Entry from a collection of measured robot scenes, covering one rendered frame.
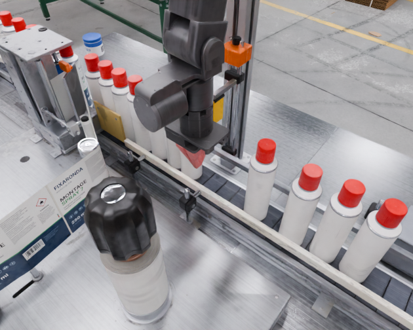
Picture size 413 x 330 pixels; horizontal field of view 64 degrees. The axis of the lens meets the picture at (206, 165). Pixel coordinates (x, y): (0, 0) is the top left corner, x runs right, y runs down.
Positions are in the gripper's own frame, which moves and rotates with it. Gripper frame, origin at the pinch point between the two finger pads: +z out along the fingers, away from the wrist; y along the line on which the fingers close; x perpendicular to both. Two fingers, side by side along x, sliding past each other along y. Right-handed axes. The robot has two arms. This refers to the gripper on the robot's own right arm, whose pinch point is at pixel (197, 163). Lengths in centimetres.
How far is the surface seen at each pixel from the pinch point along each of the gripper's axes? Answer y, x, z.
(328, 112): -27, 174, 103
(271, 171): 13.0, 5.3, -2.4
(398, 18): -43, 380, 105
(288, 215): 19.0, 3.4, 3.9
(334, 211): 25.5, 4.5, -2.0
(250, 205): 10.8, 3.8, 8.2
